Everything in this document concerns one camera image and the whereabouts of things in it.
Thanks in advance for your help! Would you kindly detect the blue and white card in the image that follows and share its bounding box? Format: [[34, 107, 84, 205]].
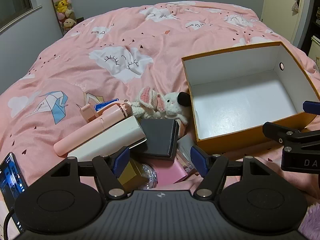
[[94, 98, 118, 112]]

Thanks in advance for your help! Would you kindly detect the long white box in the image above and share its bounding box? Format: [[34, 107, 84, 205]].
[[67, 116, 146, 160]]

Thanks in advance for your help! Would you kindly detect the orange cardboard box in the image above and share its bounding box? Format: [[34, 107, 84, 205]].
[[181, 41, 320, 155]]

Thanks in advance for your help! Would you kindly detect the cream door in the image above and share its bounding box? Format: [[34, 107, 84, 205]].
[[262, 0, 307, 44]]

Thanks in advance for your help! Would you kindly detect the smartphone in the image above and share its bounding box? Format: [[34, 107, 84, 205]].
[[0, 152, 28, 233]]

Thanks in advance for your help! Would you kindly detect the white plush with black ear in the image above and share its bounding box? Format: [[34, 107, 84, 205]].
[[160, 92, 191, 130]]

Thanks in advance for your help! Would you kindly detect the purple fuzzy sleeve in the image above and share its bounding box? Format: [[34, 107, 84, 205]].
[[299, 202, 320, 240]]

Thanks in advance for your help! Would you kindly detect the black cable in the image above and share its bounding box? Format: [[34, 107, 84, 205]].
[[4, 209, 18, 240]]

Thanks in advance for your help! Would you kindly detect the gold box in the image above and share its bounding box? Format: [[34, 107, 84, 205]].
[[117, 159, 148, 193]]

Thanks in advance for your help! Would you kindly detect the dark shelf unit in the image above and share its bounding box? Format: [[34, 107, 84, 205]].
[[301, 0, 320, 60]]

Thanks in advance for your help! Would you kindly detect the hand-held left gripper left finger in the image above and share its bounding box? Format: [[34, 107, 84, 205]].
[[46, 146, 130, 200]]

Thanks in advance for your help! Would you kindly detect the pink selfie stick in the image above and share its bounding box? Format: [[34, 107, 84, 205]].
[[54, 100, 133, 157]]

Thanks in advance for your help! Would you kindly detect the crochet bunny toy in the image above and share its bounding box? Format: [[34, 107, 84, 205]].
[[131, 87, 167, 119]]

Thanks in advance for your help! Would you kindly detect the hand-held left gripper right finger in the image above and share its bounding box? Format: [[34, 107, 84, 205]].
[[190, 145, 273, 202]]

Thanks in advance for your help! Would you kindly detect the clear tube of plush toys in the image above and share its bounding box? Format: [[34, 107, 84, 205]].
[[45, 0, 78, 35]]

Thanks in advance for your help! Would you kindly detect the round clear glass item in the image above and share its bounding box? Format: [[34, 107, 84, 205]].
[[140, 162, 159, 190]]

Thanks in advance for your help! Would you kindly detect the black square box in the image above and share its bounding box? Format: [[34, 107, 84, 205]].
[[132, 119, 180, 161]]

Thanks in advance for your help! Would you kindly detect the small clear packet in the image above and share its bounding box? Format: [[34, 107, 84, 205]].
[[179, 152, 200, 178]]

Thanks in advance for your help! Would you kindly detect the pink printed blanket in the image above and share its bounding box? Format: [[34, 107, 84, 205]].
[[0, 0, 320, 205]]

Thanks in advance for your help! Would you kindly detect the pink box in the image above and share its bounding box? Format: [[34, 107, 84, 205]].
[[147, 156, 188, 188]]

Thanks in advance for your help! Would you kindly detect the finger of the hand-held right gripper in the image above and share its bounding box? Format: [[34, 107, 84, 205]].
[[302, 101, 320, 116], [262, 122, 320, 153]]

